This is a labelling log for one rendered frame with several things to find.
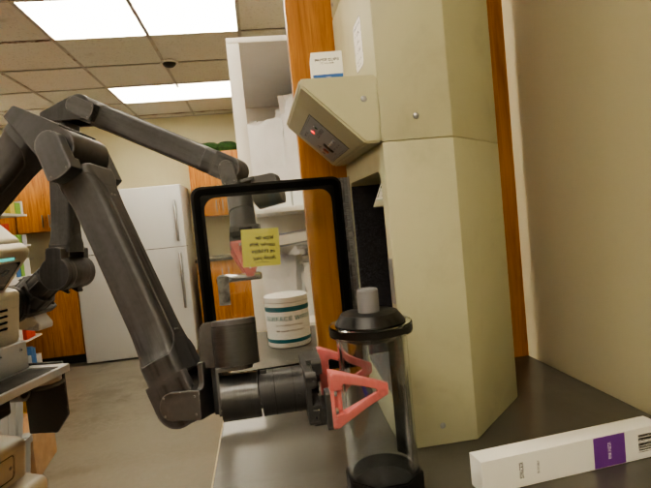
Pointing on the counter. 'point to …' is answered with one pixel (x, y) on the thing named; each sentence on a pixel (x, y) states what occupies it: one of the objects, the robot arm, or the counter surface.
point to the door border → (268, 193)
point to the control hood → (340, 111)
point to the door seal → (266, 190)
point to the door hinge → (351, 237)
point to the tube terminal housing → (439, 203)
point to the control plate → (322, 138)
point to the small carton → (326, 64)
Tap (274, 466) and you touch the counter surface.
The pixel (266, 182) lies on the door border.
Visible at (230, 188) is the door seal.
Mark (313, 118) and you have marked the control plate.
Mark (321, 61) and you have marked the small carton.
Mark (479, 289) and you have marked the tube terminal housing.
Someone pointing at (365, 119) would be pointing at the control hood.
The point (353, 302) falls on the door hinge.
